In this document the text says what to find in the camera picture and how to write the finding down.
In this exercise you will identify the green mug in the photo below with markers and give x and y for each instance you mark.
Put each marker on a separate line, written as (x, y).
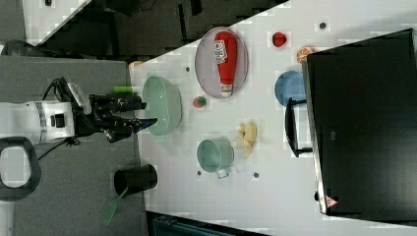
(216, 156)

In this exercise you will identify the green plastic colander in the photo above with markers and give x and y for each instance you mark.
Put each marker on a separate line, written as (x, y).
(163, 103)

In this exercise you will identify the peeled yellow toy banana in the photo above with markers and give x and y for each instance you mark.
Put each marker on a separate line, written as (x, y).
(247, 135)

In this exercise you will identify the black cylinder cup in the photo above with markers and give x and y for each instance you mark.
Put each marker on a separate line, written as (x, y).
(135, 180)

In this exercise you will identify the grey round plate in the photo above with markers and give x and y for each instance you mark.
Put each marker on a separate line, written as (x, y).
(206, 68)

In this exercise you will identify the red green toy strawberry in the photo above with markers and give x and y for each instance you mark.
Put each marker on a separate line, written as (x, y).
(200, 102)

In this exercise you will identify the orange slice toy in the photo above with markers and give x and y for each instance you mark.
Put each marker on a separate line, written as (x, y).
(304, 52)

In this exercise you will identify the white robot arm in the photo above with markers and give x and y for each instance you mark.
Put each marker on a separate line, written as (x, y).
(24, 126)

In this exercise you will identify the black toaster oven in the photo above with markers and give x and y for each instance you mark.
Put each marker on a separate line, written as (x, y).
(358, 121)

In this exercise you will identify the red ketchup bottle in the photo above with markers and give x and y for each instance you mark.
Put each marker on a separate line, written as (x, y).
(225, 53)

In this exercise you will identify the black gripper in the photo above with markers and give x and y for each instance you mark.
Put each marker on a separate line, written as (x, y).
(103, 117)

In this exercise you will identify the blue bowl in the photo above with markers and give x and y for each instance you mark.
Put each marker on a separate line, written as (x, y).
(290, 84)

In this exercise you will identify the green marker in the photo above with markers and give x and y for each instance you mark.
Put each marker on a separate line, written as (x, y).
(123, 90)

